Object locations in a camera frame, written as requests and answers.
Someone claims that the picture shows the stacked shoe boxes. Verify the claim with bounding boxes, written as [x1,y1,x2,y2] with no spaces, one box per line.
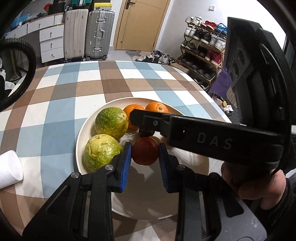
[93,2,112,11]

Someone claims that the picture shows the black ribbed hose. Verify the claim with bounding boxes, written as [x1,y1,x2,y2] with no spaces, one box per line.
[0,38,37,112]

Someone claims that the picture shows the person's right hand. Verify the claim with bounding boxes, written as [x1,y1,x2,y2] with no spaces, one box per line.
[221,162,287,210]

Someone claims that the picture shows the purple bag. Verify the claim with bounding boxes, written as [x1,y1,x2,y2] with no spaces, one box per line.
[208,68,231,98]

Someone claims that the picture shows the small orange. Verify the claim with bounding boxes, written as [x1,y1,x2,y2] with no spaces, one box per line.
[123,104,144,130]

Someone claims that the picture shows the white drawer desk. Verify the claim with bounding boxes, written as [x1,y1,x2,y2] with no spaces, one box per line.
[5,13,64,63]

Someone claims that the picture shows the cream round plate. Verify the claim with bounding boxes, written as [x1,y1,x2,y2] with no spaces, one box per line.
[75,97,210,220]

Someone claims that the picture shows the white sneakers on floor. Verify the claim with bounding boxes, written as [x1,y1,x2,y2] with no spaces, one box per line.
[135,50,177,65]

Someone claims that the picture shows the yellow-green citrus fruit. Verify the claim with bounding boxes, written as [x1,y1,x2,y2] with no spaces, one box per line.
[82,134,123,172]

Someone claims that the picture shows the woven laundry basket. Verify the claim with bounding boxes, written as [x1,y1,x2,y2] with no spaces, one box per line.
[226,87,241,125]

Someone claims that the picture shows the red tomato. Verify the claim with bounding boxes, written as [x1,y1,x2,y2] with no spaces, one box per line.
[149,136,161,145]
[132,137,159,166]

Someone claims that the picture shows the wooden shoe rack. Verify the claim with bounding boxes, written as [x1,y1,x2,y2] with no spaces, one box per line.
[177,21,227,91]

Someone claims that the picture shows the green bumpy citrus fruit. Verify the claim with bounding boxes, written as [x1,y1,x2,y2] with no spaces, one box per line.
[94,106,128,141]

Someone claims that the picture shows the checkered tablecloth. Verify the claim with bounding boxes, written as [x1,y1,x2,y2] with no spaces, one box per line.
[1,61,228,233]

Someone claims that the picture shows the white paper roll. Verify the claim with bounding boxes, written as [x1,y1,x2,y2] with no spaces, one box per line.
[0,150,23,189]

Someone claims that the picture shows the large orange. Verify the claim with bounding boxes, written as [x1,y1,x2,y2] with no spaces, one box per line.
[145,101,169,113]

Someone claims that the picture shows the beige suitcase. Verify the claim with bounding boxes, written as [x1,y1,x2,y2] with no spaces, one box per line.
[64,9,89,60]

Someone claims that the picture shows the wooden door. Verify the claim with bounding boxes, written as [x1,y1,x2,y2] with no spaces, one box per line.
[113,0,170,52]

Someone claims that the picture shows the silver grey suitcase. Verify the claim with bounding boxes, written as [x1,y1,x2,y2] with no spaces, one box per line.
[85,10,115,61]

